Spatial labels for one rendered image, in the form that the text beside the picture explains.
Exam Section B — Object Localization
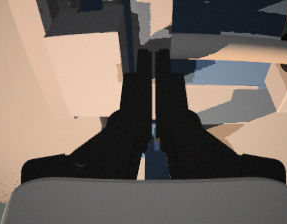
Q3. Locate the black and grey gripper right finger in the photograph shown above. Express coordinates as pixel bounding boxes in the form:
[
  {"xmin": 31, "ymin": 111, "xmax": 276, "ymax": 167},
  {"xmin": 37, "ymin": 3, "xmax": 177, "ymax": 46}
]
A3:
[{"xmin": 155, "ymin": 49, "xmax": 286, "ymax": 184}]

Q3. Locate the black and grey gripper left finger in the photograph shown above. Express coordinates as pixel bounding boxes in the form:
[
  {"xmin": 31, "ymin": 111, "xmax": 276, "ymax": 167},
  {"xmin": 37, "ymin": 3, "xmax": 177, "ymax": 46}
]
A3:
[{"xmin": 21, "ymin": 49, "xmax": 152, "ymax": 184}]

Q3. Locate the grey rectangular block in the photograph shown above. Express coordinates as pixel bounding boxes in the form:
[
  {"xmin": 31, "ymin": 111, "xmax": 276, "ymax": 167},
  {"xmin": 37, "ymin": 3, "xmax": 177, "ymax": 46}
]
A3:
[{"xmin": 43, "ymin": 5, "xmax": 129, "ymax": 116}]

